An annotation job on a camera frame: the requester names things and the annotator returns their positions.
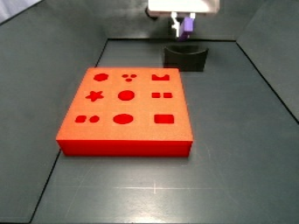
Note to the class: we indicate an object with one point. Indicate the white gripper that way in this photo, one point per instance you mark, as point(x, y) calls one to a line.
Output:
point(165, 8)

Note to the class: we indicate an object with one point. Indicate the purple rectangular block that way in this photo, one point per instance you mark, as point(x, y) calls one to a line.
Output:
point(185, 28)

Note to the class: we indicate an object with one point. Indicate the black curved fixture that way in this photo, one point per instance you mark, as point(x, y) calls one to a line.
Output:
point(185, 57)

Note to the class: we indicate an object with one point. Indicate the orange red shape board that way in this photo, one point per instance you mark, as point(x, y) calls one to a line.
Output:
point(128, 112)

